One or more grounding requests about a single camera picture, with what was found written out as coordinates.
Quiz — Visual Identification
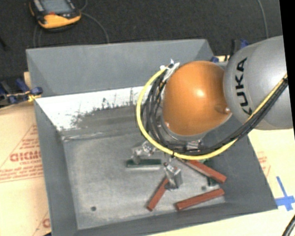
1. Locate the dark green flat block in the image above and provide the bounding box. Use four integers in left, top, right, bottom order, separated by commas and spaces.
125, 156, 162, 171

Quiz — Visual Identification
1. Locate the brown cardboard board red print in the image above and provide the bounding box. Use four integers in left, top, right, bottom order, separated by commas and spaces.
0, 71, 295, 236

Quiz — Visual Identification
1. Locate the grey metal bin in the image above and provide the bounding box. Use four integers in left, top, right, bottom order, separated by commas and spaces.
25, 23, 280, 236

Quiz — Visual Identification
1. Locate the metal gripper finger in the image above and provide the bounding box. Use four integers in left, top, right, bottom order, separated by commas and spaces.
163, 161, 185, 191
129, 141, 156, 166

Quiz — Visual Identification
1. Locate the red-brown flat block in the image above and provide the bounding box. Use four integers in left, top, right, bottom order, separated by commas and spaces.
186, 156, 228, 188
143, 178, 172, 212
172, 188, 227, 212

